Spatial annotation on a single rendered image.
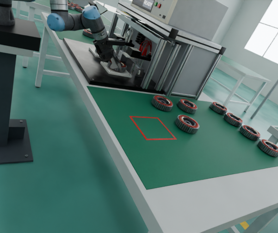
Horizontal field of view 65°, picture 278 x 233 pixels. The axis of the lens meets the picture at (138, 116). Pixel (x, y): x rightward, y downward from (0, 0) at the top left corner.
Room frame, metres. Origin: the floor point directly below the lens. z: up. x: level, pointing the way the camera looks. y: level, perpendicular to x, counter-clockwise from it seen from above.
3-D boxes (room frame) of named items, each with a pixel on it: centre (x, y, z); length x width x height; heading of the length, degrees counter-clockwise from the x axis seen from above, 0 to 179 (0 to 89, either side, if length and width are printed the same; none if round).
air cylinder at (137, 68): (1.35, 0.12, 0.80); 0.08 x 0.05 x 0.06; 39
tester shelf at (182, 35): (1.55, 0.07, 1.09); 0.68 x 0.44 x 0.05; 39
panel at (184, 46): (1.51, 0.12, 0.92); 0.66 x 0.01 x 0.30; 39
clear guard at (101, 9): (1.45, 0.38, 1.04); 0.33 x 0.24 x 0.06; 129
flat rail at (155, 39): (1.41, 0.24, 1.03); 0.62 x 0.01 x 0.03; 39
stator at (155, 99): (1.07, -0.09, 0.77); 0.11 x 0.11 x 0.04
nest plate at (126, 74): (1.26, 0.24, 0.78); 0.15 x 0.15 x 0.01; 39
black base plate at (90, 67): (1.36, 0.30, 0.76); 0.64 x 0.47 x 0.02; 39
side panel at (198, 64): (1.35, -0.20, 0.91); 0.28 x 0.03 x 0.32; 129
